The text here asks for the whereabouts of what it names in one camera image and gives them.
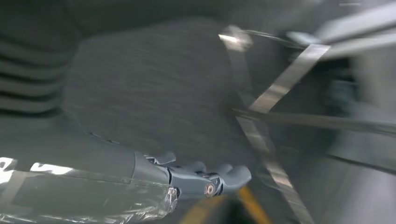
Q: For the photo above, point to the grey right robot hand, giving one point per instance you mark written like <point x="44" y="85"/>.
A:
<point x="77" y="185"/>

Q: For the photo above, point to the steel workbench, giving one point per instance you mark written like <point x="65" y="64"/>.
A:
<point x="287" y="79"/>

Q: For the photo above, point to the yellow floor tape outline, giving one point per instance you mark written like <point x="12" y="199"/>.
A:
<point x="250" y="204"/>

